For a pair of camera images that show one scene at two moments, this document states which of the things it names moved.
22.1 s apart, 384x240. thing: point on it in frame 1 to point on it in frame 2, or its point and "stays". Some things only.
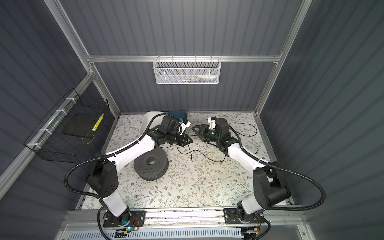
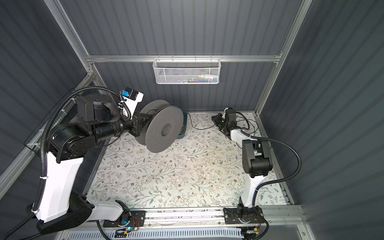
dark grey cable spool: x=152 y=172 to x=163 y=128
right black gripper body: x=211 y=136 to x=221 y=122
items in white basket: x=201 y=78 stays
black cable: x=220 y=160 to x=248 y=120
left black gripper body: x=172 y=137 to x=117 y=127
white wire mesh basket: x=187 y=71 stays
